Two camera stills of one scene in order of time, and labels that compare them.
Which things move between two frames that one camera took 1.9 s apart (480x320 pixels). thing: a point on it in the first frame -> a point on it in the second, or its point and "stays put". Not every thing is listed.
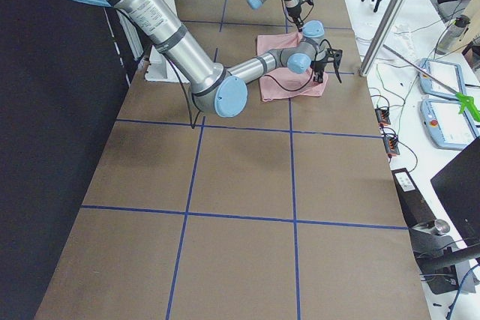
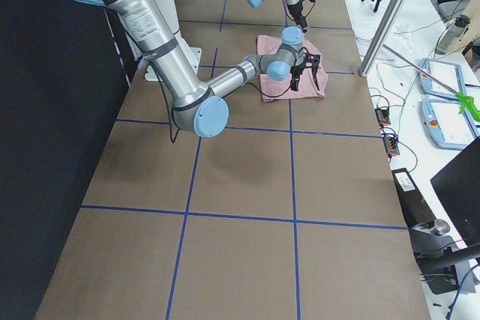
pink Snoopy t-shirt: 280,82 stays put
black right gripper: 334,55 -> 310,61
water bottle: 452,33 stays put
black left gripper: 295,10 stays put
